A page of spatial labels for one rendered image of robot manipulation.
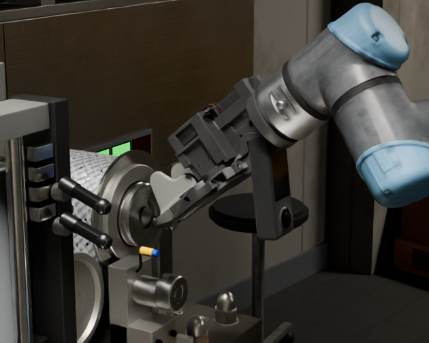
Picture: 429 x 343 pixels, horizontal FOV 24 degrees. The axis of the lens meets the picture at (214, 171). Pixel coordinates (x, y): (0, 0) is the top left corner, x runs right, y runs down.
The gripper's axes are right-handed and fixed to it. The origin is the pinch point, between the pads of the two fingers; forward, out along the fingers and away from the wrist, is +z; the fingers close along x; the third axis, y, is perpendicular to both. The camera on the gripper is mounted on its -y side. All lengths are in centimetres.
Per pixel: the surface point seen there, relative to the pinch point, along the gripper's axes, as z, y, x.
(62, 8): 15, 40, -27
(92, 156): 2.3, 11.5, 2.5
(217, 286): 170, -1, -230
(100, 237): -16.7, -1.6, 31.2
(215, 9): 17, 37, -73
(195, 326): 13.3, -11.4, -10.2
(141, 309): 6.4, -6.5, 5.1
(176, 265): 162, 13, -205
